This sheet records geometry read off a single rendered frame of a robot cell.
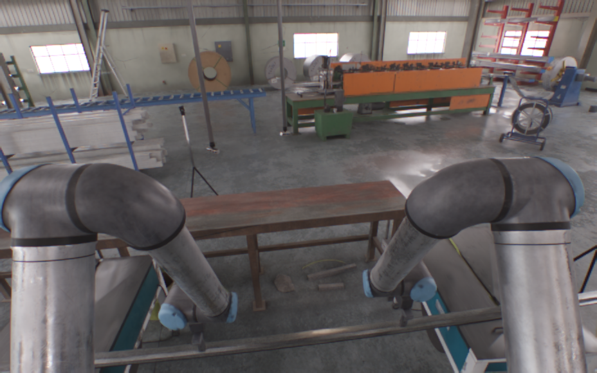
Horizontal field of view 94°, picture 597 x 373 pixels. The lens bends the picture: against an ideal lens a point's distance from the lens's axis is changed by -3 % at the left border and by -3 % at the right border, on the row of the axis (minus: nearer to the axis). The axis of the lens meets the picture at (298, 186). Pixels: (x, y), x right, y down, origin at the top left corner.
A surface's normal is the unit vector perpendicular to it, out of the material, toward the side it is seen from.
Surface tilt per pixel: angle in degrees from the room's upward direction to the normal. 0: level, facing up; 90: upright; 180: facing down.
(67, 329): 74
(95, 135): 90
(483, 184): 53
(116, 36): 90
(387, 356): 0
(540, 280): 60
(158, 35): 90
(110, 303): 0
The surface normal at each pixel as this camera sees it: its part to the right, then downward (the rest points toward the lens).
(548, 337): -0.50, -0.11
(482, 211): -0.20, 0.54
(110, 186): 0.48, -0.36
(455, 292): -0.03, -0.89
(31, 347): 0.20, -0.07
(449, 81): 0.26, 0.44
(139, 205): 0.67, -0.07
